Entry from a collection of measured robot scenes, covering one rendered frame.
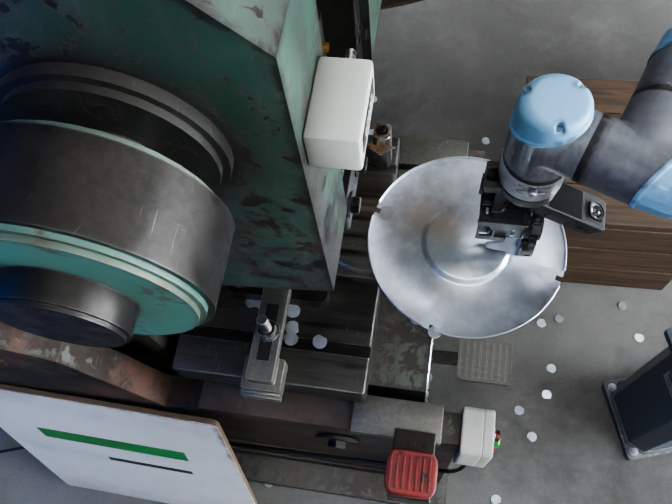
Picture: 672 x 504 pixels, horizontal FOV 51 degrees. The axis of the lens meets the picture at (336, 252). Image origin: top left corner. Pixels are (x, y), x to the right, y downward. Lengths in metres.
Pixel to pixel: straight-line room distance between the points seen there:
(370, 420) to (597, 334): 0.90
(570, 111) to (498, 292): 0.37
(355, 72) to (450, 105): 1.63
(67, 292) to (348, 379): 0.68
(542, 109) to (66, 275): 0.48
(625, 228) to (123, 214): 1.34
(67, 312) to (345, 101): 0.23
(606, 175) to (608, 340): 1.16
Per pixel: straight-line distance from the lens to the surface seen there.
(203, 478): 1.52
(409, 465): 0.98
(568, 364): 1.84
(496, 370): 1.63
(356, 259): 1.03
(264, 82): 0.42
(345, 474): 1.72
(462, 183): 1.09
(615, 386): 1.82
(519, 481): 1.76
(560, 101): 0.73
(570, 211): 0.91
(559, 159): 0.75
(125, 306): 0.45
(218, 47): 0.40
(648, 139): 0.75
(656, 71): 0.82
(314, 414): 1.14
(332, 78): 0.50
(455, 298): 1.01
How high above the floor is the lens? 1.73
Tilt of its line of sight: 66 degrees down
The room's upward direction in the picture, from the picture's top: 12 degrees counter-clockwise
